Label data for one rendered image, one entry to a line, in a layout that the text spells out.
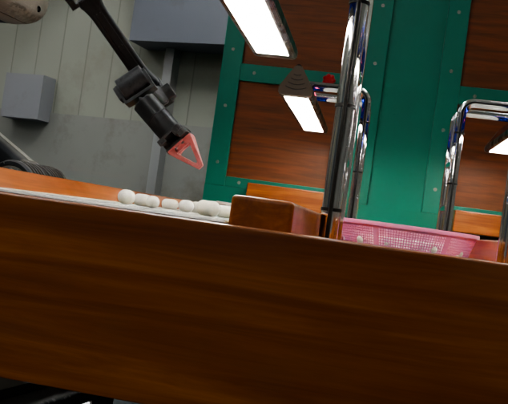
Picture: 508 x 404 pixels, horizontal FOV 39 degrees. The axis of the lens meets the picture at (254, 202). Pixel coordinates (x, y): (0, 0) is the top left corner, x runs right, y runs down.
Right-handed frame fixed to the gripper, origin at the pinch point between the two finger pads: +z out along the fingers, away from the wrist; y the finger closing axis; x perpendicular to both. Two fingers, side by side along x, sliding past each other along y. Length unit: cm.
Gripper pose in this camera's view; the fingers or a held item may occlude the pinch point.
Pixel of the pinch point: (199, 164)
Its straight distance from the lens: 162.1
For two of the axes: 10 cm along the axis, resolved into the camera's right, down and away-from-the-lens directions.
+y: 1.5, 0.4, 9.9
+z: 6.6, 7.5, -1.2
